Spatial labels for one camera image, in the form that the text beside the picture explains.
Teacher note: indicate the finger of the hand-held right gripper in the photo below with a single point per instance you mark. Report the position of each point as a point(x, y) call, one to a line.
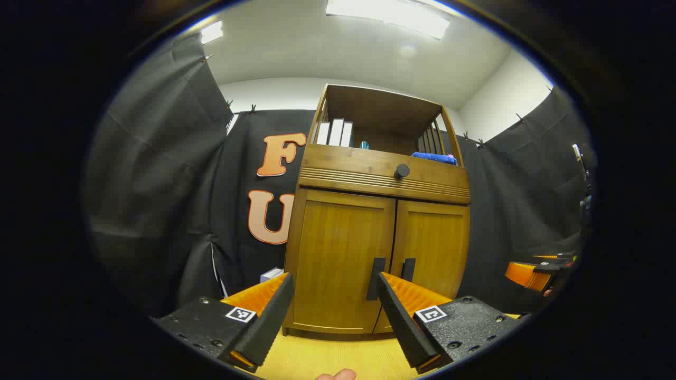
point(554, 263)
point(525, 275)

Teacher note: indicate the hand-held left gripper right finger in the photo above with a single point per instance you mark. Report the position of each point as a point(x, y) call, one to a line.
point(404, 327)

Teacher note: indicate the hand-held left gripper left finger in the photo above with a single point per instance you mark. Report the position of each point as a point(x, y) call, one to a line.
point(266, 327)

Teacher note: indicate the wooden double-door shoe cabinet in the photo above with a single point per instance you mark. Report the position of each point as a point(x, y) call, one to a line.
point(380, 111)

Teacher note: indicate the white box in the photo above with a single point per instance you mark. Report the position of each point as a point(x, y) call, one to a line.
point(271, 275)

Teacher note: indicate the blue towel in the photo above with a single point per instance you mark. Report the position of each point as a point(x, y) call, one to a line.
point(434, 158)

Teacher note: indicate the black round drawer knob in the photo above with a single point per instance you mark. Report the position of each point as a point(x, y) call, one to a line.
point(402, 171)

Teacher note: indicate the ribbed wooden drawer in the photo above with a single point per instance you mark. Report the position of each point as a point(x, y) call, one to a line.
point(348, 169)

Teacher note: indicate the black backdrop cloth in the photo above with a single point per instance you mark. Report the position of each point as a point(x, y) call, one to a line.
point(158, 184)

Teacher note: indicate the white book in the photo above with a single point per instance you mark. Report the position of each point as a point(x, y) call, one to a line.
point(347, 134)
point(322, 133)
point(336, 132)

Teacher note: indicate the small ceiling light panel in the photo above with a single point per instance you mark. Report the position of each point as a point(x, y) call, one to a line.
point(211, 31)

